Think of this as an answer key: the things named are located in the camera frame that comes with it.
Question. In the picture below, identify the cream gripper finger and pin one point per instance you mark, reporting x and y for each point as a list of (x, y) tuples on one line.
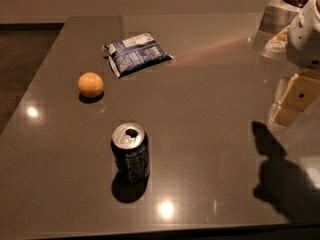
[(279, 42), (294, 95)]

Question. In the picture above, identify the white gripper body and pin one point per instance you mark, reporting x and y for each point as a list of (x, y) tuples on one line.
[(304, 40)]

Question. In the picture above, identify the dark blue pepsi can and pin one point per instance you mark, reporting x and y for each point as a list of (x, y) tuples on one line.
[(130, 146)]

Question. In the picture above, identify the grey metal box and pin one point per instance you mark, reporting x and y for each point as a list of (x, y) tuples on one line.
[(277, 15)]

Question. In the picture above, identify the blue white snack bag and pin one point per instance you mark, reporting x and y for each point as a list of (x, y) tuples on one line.
[(135, 53)]

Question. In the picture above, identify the orange fruit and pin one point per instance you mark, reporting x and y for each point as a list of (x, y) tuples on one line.
[(90, 85)]

